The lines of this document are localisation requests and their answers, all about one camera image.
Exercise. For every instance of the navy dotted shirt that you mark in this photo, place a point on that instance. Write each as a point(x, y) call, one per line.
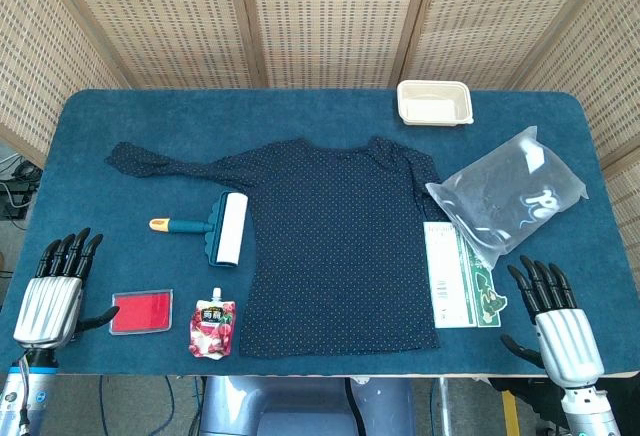
point(340, 256)

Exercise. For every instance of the clear zip bag dark garment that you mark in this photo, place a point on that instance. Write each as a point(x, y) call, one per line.
point(505, 196)

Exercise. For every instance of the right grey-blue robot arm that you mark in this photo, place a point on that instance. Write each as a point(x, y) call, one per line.
point(590, 416)

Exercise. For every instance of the grey-blue robot torso base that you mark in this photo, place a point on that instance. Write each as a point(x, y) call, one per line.
point(300, 406)

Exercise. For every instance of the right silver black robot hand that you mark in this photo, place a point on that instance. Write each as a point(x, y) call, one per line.
point(570, 341)

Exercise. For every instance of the beige plastic food container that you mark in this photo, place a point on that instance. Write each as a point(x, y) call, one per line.
point(435, 106)

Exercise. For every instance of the red lychee jelly drink pouch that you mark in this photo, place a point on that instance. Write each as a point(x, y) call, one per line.
point(212, 331)

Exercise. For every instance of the red card in clear sleeve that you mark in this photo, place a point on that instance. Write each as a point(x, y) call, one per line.
point(142, 312)

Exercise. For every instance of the woven bamboo folding screen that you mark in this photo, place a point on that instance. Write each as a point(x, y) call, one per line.
point(330, 21)

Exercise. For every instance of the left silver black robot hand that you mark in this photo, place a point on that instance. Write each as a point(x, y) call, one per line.
point(47, 306)

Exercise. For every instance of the white green flat paper package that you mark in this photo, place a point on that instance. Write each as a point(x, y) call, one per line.
point(450, 281)

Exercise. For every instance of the blue felt table cover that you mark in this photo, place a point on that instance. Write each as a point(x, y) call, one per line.
point(150, 121)

